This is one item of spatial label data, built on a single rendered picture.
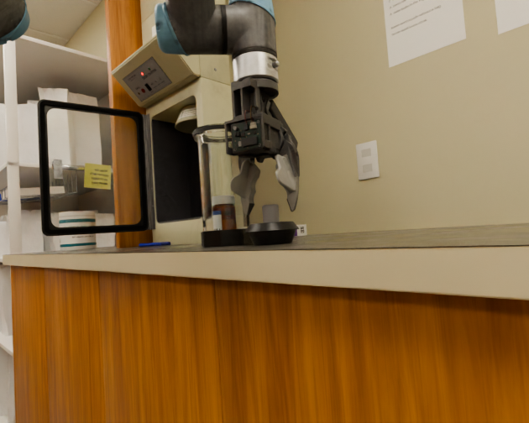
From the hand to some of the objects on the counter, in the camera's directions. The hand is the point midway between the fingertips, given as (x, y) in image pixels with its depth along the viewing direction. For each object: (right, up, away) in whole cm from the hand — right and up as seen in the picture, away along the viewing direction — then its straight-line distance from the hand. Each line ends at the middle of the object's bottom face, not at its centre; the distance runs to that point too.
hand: (270, 207), depth 62 cm
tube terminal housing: (-18, -11, +59) cm, 63 cm away
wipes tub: (-75, -16, +85) cm, 115 cm away
